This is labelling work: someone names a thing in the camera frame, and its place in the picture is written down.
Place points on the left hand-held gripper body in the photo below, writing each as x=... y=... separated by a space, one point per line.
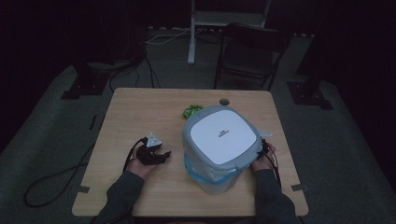
x=150 y=150

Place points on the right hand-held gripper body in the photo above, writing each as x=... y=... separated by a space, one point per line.
x=264 y=142

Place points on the grey trash bin white lid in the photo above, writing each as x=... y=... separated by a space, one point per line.
x=221 y=146

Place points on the green wrapper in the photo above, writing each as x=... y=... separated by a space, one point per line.
x=191 y=110

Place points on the person's right hand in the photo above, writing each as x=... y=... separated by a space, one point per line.
x=264 y=160

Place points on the person's left hand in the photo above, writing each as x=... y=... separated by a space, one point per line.
x=140 y=166

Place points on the blue trash bag liner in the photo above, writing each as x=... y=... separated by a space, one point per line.
x=208 y=172

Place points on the grey tape strip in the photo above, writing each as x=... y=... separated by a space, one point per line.
x=299 y=187
x=82 y=188

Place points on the grey round table grommet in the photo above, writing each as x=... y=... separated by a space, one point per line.
x=224 y=101

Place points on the black stand base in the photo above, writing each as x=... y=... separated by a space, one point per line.
x=308 y=93
x=85 y=82

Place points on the black folding chair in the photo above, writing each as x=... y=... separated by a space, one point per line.
x=249 y=56

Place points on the white metal stand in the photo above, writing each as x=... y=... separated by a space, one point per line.
x=218 y=21

